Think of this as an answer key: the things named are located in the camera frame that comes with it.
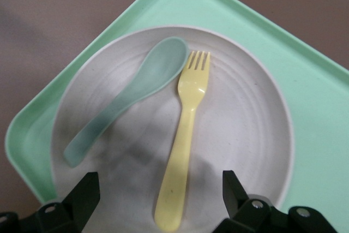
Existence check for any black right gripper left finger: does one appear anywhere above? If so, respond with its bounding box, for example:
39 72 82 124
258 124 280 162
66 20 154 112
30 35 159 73
0 171 101 233

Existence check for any light green rectangular tray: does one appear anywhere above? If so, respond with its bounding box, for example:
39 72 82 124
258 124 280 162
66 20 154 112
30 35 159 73
4 0 349 214

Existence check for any yellow plastic fork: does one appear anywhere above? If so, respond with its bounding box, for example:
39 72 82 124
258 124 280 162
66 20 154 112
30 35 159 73
154 50 211 232

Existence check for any round beige plate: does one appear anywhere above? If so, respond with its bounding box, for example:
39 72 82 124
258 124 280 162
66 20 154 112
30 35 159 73
50 25 294 233

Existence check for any teal plastic spoon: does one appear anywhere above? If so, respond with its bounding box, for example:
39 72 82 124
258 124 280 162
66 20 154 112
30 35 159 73
63 36 190 168

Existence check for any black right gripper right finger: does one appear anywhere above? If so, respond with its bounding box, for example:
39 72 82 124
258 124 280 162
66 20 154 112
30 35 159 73
214 170 349 233

